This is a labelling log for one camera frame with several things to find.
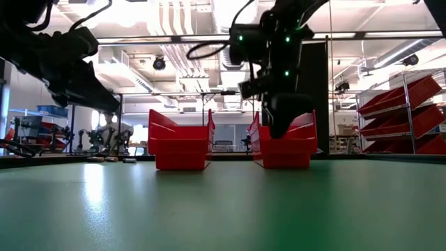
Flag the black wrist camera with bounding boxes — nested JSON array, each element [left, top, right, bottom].
[[61, 26, 100, 59], [238, 75, 270, 100]]

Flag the black metal frame stand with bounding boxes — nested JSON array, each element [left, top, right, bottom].
[[201, 89, 256, 127], [68, 92, 124, 155]]

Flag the black ceiling spotlight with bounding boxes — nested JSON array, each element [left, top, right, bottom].
[[152, 55, 167, 72], [402, 54, 420, 67], [334, 79, 351, 93]]

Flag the black aluminium table frame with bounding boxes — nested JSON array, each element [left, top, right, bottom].
[[0, 152, 446, 165]]

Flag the black camera cable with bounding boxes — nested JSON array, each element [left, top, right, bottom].
[[26, 0, 114, 33], [185, 0, 258, 62]]

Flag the green table mat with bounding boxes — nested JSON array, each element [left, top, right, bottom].
[[0, 158, 446, 251]]

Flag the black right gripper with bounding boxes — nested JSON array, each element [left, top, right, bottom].
[[262, 66, 315, 139]]

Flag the red shelf bin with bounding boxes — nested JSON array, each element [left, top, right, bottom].
[[360, 103, 446, 140], [357, 75, 443, 118], [362, 134, 446, 155]]

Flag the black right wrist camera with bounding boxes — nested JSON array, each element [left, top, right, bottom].
[[238, 75, 270, 100]]

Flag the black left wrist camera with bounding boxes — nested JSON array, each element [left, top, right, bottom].
[[61, 26, 100, 59]]

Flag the black monitor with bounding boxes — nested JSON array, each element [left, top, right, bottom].
[[14, 116, 43, 139]]

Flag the metal wire shelf rack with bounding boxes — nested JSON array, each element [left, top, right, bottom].
[[355, 68, 446, 155]]

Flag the person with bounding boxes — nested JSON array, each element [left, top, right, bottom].
[[99, 110, 134, 154]]

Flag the long red plastic bin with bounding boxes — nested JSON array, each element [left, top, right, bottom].
[[249, 110, 318, 170], [148, 108, 216, 172]]

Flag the black left camera cable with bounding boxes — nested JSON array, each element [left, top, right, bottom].
[[26, 0, 114, 33]]

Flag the black right camera cable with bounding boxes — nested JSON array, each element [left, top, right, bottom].
[[185, 0, 258, 62]]

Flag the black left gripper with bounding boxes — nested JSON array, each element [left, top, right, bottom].
[[6, 52, 121, 113]]

